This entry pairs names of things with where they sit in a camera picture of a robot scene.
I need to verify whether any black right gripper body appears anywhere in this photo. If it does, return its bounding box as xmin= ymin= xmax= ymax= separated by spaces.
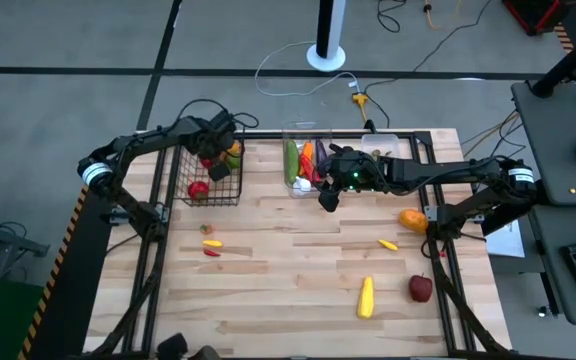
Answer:
xmin=323 ymin=147 xmax=387 ymax=194

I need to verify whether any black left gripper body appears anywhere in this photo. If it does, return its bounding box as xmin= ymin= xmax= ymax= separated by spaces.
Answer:
xmin=183 ymin=112 xmax=237 ymax=159

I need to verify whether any long red pepper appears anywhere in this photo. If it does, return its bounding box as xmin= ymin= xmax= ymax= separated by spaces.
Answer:
xmin=299 ymin=153 xmax=322 ymax=184

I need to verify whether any white garlic bulb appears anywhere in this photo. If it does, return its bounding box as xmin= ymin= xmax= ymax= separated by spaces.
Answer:
xmin=292 ymin=176 xmax=313 ymax=196

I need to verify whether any red tomato green stem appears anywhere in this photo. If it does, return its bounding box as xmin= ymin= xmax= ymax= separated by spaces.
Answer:
xmin=187 ymin=180 xmax=211 ymax=201

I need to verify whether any green cucumber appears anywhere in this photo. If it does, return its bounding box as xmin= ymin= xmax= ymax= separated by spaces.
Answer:
xmin=284 ymin=139 xmax=301 ymax=186

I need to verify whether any orange bell pepper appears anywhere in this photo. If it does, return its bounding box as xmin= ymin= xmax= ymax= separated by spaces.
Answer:
xmin=398 ymin=208 xmax=430 ymax=235

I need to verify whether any yellow squash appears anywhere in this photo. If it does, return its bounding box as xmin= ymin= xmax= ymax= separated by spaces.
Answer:
xmin=356 ymin=275 xmax=376 ymax=320

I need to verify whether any dark red apple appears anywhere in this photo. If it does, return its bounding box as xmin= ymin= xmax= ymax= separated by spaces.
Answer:
xmin=408 ymin=273 xmax=434 ymax=304

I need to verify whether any shallow clear plastic container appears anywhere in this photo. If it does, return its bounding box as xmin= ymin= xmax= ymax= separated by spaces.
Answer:
xmin=361 ymin=133 xmax=402 ymax=162

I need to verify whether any tall clear plastic bin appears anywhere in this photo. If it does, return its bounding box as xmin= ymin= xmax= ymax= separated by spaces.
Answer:
xmin=281 ymin=119 xmax=340 ymax=200

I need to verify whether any black white pole round base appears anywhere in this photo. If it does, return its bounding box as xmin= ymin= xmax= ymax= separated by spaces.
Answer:
xmin=306 ymin=0 xmax=348 ymax=73

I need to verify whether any white paper sheet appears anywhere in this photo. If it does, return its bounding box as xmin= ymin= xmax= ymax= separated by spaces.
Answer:
xmin=485 ymin=219 xmax=527 ymax=259

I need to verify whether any grey desk top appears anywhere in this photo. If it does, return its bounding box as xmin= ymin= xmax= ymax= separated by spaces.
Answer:
xmin=510 ymin=79 xmax=576 ymax=208
xmin=526 ymin=202 xmax=576 ymax=327

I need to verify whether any dark blurry object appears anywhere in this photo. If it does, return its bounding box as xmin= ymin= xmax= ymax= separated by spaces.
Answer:
xmin=156 ymin=333 xmax=220 ymax=360

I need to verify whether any black hazard striped platform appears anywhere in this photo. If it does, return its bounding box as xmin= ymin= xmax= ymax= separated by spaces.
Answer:
xmin=17 ymin=158 xmax=129 ymax=360

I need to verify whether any grey metal stand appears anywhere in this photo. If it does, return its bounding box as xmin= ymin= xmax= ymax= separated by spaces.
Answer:
xmin=0 ymin=202 xmax=50 ymax=281

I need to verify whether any black diagonal pole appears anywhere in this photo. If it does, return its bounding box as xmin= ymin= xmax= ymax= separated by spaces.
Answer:
xmin=530 ymin=19 xmax=576 ymax=100

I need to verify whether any red black crate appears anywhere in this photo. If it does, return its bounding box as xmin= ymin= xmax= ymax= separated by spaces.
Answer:
xmin=501 ymin=0 xmax=575 ymax=37

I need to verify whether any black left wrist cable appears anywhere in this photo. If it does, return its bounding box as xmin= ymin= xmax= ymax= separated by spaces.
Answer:
xmin=175 ymin=98 xmax=260 ymax=131

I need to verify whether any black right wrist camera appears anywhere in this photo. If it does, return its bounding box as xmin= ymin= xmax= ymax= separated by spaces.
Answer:
xmin=317 ymin=192 xmax=342 ymax=214

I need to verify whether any short black power cable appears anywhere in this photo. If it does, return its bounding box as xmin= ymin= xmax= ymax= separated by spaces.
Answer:
xmin=360 ymin=93 xmax=392 ymax=135

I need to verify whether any black aluminium table frame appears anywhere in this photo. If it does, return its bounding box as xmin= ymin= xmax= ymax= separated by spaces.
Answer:
xmin=85 ymin=128 xmax=512 ymax=360

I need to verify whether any black wire basket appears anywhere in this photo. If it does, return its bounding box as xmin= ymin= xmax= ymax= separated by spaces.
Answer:
xmin=173 ymin=119 xmax=248 ymax=207

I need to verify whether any white floor cable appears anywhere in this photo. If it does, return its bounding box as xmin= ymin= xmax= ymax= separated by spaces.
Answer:
xmin=253 ymin=40 xmax=362 ymax=98

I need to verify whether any black coiled floor cable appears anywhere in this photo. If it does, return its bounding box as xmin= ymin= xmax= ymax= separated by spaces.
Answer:
xmin=376 ymin=0 xmax=408 ymax=34

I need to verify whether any long black floor cable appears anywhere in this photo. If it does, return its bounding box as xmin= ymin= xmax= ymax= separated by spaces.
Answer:
xmin=362 ymin=0 xmax=493 ymax=96

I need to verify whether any yellow cable bundle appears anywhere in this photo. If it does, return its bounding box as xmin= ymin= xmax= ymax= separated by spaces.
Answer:
xmin=460 ymin=109 xmax=527 ymax=159

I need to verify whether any yellow floor cable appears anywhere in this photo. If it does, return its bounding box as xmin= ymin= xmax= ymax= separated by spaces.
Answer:
xmin=422 ymin=0 xmax=464 ymax=30

